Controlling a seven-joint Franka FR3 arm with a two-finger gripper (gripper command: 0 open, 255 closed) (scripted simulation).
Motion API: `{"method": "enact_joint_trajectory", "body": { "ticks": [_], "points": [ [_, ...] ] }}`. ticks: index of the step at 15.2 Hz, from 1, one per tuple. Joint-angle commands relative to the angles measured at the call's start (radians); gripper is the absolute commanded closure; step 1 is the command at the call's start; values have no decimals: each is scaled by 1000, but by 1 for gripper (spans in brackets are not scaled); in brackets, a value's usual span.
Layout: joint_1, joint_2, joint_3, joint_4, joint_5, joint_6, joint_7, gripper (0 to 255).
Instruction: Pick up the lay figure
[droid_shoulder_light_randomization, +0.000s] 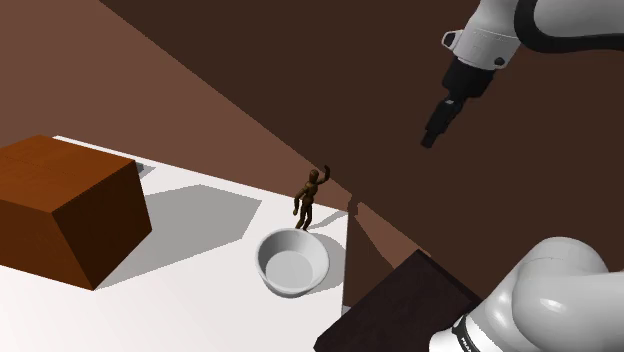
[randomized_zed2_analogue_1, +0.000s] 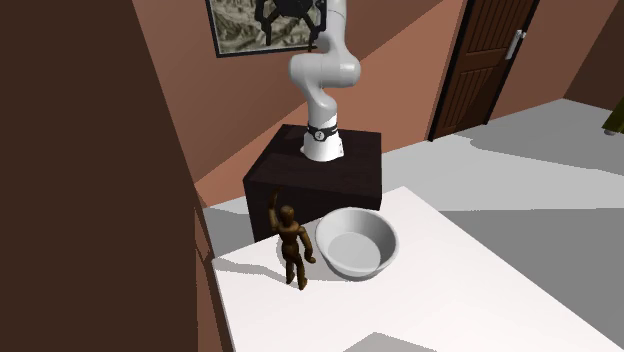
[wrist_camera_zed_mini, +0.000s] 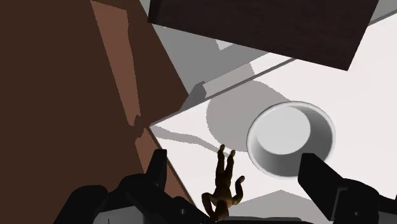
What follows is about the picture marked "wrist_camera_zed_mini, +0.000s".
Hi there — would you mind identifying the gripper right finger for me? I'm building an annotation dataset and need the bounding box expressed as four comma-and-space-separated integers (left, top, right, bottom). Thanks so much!
297, 153, 397, 224

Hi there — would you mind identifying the white bowl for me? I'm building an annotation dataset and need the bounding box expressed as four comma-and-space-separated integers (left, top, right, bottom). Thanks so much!
246, 101, 337, 179

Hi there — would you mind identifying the brown human figure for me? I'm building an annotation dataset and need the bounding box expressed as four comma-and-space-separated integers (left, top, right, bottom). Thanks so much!
201, 144, 246, 222

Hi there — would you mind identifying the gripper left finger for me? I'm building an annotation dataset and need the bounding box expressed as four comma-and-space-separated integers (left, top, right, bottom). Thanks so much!
53, 148, 208, 224

